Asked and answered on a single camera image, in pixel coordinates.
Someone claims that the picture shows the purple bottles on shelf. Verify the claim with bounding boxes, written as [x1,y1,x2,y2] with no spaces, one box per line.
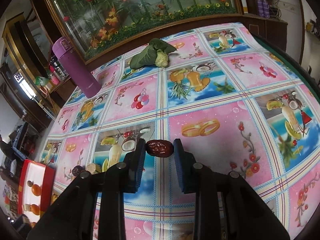
[257,0,270,18]

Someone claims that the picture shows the large orange tangerine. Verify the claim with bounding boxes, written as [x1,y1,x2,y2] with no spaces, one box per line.
[31,184,42,197]

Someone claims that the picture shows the pink thermos on cabinet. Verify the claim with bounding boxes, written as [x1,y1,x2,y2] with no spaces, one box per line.
[49,65,60,85]

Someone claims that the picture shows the beige cake piece behind kiwi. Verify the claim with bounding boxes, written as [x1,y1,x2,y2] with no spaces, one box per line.
[86,163,101,174]

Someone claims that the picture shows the colourful fruit print tablecloth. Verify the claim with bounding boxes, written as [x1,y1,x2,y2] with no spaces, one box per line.
[40,23,319,239]

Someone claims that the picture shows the dark wooden cabinet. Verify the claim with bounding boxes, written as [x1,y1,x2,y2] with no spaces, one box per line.
[241,14,288,51]

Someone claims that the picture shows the dark red jujube date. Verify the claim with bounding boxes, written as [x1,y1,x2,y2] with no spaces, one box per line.
[145,140,174,158]

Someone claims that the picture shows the floral glass screen panel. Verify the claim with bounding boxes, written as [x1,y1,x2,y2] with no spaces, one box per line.
[45,0,241,61]

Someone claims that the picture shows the red rimmed white tray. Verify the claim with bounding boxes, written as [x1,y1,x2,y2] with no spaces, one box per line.
[18,159,55,223]

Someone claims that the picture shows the dark purple round fruit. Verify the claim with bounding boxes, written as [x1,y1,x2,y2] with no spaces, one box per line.
[72,165,84,177]

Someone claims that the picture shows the green leafy cauliflower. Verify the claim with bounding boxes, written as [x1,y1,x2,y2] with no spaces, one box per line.
[129,38,177,70]

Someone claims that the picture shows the purple thermos bottle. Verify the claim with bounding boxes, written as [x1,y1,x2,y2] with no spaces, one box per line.
[52,36,101,98]

